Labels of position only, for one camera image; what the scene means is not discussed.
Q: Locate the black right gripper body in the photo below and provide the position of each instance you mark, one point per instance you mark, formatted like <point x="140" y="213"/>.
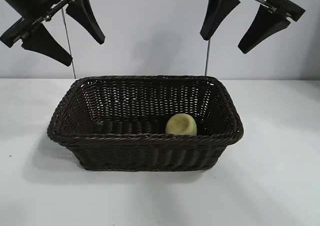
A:
<point x="282" y="1"/>

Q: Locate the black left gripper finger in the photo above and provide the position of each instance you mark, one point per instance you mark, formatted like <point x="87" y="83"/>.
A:
<point x="86" y="18"/>
<point x="47" y="48"/>

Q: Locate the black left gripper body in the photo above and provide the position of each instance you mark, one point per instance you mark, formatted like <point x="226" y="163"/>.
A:
<point x="32" y="1"/>

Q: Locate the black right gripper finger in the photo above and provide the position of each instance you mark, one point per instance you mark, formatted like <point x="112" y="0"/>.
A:
<point x="262" y="31"/>
<point x="216" y="11"/>

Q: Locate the dark brown wicker basket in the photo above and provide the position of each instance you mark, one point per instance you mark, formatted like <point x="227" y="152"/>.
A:
<point x="125" y="146"/>

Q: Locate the thin grey vertical rod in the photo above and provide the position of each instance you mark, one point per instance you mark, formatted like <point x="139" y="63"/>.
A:
<point x="207" y="56"/>
<point x="68" y="43"/>

